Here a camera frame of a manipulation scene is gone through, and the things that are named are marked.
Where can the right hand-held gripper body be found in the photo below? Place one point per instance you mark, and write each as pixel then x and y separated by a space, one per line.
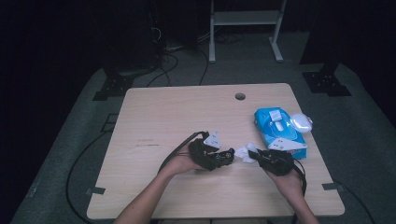
pixel 278 163

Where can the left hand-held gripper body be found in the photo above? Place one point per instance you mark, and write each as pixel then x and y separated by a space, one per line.
pixel 200 157

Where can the white wet wipe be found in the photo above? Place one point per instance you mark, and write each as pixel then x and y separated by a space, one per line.
pixel 246 152

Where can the blue wet wipes pack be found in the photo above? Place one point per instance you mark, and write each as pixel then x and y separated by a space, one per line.
pixel 280 129

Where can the person's left hand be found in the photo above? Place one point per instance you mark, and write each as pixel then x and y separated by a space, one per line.
pixel 182 161

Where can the person's right hand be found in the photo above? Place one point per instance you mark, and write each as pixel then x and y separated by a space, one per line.
pixel 286 185

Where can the grey tape strip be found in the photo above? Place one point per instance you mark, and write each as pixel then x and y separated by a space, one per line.
pixel 96 190
pixel 332 186

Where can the black stand base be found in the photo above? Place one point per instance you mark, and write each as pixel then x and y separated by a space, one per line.
pixel 113 87
pixel 325 82

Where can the white metal stand frame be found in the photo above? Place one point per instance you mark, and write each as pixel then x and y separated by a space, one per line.
pixel 246 17

